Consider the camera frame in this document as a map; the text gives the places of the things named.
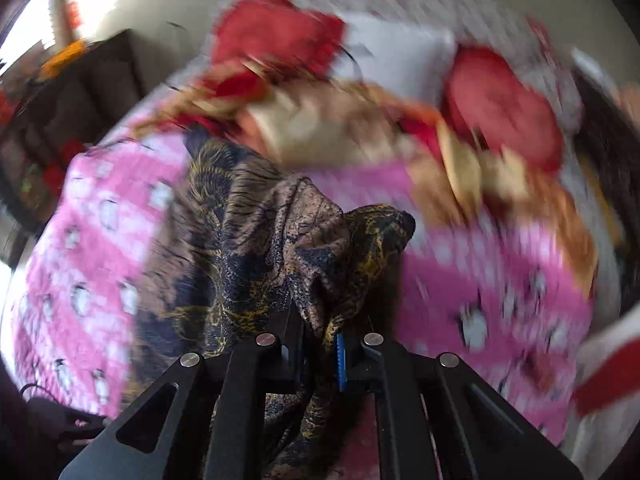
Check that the floral white bed sheet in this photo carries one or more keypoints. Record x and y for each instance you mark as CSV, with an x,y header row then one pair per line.
x,y
525,45

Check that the right red heart cushion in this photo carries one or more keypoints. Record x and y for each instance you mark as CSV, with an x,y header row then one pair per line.
x,y
483,97

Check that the pink penguin fleece blanket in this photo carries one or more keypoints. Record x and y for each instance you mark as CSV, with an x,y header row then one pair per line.
x,y
497,296

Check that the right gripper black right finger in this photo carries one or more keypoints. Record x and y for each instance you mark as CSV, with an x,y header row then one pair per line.
x,y
436,418

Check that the dark wooden side table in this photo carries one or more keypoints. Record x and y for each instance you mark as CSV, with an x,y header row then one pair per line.
x,y
45,121

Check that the white red sleeve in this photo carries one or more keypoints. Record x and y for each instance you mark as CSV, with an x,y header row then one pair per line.
x,y
606,402

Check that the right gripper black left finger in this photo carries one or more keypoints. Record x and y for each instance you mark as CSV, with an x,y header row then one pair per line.
x,y
201,419

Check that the red heart cushion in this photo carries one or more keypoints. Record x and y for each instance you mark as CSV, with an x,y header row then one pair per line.
x,y
278,31
483,97

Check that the left red heart cushion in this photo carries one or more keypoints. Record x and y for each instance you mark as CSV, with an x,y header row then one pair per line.
x,y
278,31

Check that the dark floral patterned garment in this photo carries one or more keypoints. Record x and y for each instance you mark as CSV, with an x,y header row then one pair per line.
x,y
243,240

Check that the red gold floral blanket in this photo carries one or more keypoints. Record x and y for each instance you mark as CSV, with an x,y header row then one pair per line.
x,y
299,119

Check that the orange basket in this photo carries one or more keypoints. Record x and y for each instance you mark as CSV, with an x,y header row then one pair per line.
x,y
54,66

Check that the dark wooden headboard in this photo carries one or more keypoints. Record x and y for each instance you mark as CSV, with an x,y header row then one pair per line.
x,y
611,142

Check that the white pillow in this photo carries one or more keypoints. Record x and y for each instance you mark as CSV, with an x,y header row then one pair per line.
x,y
410,60

